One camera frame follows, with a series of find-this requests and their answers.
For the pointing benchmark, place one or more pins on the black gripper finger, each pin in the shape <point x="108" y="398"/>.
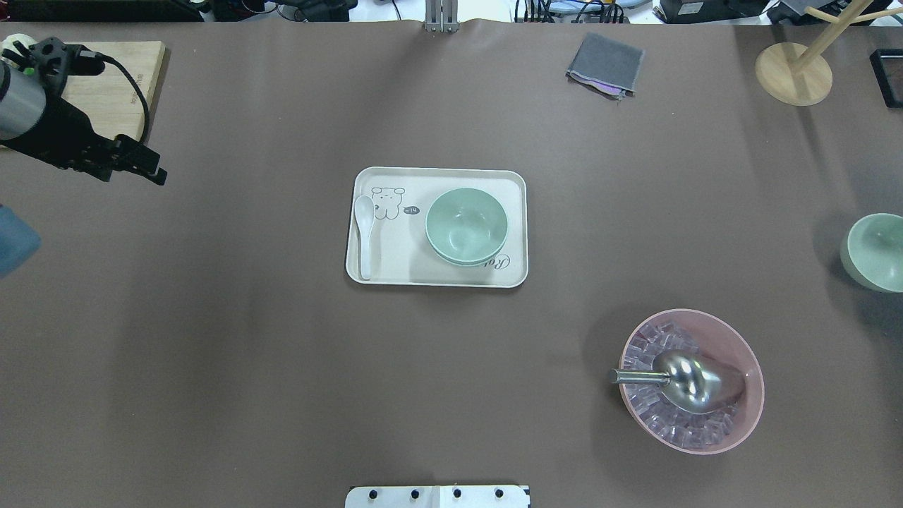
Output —
<point x="145" y="162"/>

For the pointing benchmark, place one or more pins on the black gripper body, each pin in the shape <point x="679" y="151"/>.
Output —
<point x="62" y="135"/>

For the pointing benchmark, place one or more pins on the green bowl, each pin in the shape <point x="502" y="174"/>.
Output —
<point x="466" y="223"/>
<point x="466" y="263"/>
<point x="871" y="252"/>

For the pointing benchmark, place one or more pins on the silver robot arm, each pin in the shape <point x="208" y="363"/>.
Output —
<point x="23" y="103"/>

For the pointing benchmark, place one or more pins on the white ceramic spoon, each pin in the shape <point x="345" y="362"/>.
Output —
<point x="364" y="215"/>

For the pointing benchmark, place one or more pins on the beige serving tray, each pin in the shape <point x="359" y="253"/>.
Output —
<point x="400" y="252"/>

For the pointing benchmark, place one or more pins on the green bowl on tray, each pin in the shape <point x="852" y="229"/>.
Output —
<point x="466" y="263"/>

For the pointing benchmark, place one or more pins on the grey folded cloth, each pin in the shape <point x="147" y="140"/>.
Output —
<point x="606" y="65"/>

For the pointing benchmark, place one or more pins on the pink bowl with ice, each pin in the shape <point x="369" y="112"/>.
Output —
<point x="710" y="337"/>

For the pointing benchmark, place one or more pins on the metal ice scoop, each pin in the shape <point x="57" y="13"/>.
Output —
<point x="692" y="382"/>

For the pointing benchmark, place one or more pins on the wooden mug tree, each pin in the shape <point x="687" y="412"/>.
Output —
<point x="797" y="74"/>

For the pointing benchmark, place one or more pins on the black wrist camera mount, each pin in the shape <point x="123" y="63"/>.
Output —
<point x="51" y="62"/>

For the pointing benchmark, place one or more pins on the aluminium frame post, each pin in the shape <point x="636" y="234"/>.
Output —
<point x="441" y="16"/>

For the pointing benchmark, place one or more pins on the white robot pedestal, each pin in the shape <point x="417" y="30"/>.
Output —
<point x="439" y="496"/>

